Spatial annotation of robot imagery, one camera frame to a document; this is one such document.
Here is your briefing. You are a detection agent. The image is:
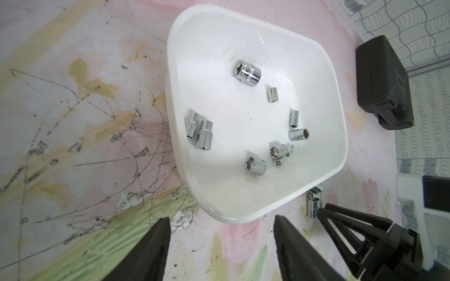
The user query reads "chrome socket pile front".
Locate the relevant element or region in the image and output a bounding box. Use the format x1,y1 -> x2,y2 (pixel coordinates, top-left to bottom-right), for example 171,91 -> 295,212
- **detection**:
307,199 -> 322,219

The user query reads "chrome socket hex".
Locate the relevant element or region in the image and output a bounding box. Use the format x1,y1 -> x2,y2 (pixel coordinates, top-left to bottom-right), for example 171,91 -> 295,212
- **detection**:
289,110 -> 300,128

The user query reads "small chrome socket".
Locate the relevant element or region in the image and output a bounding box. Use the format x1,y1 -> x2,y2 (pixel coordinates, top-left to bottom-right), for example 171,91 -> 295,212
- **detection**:
270,144 -> 295,167

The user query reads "slim chrome socket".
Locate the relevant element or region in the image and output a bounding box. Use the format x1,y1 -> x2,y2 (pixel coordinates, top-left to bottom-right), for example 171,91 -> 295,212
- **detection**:
288,128 -> 309,141

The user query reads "white plastic storage box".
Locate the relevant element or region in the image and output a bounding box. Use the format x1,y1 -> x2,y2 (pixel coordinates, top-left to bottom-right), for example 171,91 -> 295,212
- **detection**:
166,5 -> 348,224

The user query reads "medium chrome socket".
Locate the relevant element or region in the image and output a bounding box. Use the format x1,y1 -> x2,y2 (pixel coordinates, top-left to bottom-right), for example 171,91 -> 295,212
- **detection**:
244,156 -> 268,176

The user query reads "chrome socket in pile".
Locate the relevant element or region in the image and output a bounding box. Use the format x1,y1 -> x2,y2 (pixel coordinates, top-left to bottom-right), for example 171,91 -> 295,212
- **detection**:
306,185 -> 323,201

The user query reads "chrome socket on mat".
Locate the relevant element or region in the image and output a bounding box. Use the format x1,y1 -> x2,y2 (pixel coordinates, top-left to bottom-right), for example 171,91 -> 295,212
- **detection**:
269,144 -> 289,159

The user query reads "short chrome socket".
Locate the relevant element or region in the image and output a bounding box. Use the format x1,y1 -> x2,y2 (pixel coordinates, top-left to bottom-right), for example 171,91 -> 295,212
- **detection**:
267,87 -> 279,103

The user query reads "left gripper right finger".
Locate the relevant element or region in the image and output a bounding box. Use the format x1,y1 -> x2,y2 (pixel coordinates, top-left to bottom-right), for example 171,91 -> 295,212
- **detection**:
273,215 -> 343,281

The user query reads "black plastic tool case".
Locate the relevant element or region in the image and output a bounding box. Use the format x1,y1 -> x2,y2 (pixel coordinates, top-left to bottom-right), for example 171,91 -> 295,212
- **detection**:
356,35 -> 414,130

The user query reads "chrome socket large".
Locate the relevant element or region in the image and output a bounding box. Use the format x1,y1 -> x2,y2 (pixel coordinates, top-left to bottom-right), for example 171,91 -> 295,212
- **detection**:
233,60 -> 262,87

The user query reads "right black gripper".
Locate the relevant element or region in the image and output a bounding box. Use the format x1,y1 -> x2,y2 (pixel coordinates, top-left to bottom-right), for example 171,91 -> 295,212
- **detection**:
316,203 -> 450,281

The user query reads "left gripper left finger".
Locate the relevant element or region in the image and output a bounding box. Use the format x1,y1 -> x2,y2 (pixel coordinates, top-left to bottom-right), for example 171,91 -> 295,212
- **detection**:
103,217 -> 171,281

